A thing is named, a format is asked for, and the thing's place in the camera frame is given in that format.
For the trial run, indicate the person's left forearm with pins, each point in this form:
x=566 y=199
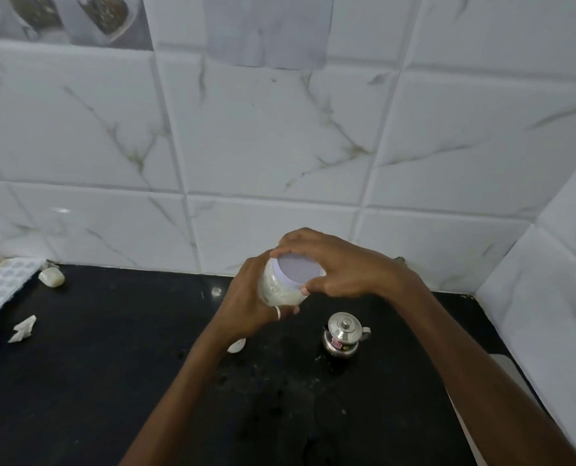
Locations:
x=176 y=397

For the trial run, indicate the person's left fingers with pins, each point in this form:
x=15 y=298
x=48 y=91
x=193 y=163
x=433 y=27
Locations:
x=283 y=316

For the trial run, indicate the white patterned plastic tray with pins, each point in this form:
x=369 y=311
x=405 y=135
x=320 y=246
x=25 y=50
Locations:
x=4 y=288

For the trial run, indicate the food picture wall sticker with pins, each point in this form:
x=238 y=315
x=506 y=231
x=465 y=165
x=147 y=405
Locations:
x=74 y=16

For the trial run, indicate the person's left hand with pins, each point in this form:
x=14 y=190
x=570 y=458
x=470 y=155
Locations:
x=239 y=305

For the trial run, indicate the person's right thumb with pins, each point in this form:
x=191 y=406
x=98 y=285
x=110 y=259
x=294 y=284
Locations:
x=324 y=287

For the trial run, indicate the person's right forearm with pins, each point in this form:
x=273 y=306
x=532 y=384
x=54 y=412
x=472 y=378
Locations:
x=477 y=378

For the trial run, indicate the clear plastic jar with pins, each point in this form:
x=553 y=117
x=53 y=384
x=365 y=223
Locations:
x=278 y=291

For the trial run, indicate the crumpled white paper scrap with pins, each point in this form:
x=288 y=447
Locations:
x=23 y=329

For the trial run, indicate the person's right hand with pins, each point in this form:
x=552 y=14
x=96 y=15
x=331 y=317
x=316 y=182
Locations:
x=356 y=271

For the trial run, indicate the small white lump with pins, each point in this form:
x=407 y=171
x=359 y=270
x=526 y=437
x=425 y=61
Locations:
x=51 y=277

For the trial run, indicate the small steel lidded pot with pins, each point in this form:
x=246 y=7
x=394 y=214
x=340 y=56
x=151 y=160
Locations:
x=342 y=337

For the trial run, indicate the white round jar lid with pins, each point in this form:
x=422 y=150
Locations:
x=298 y=271

